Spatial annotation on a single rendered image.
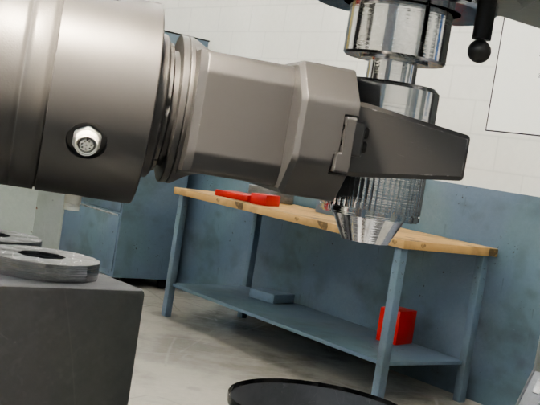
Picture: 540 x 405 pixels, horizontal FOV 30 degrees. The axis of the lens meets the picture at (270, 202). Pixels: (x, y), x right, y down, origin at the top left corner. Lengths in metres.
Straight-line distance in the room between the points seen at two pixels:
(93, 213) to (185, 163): 7.66
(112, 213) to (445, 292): 2.90
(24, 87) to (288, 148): 0.11
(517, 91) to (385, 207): 5.40
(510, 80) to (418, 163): 5.44
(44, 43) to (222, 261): 7.31
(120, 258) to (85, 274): 7.00
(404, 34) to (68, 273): 0.38
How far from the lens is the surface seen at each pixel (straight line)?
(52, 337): 0.73
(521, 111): 5.79
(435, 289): 6.07
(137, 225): 7.78
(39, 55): 0.40
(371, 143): 0.43
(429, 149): 0.44
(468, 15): 0.47
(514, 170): 5.77
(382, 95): 0.44
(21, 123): 0.40
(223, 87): 0.40
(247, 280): 7.21
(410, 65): 0.46
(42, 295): 0.72
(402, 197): 0.45
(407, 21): 0.45
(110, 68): 0.40
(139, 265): 7.85
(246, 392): 2.64
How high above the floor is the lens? 1.23
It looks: 3 degrees down
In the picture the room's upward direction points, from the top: 9 degrees clockwise
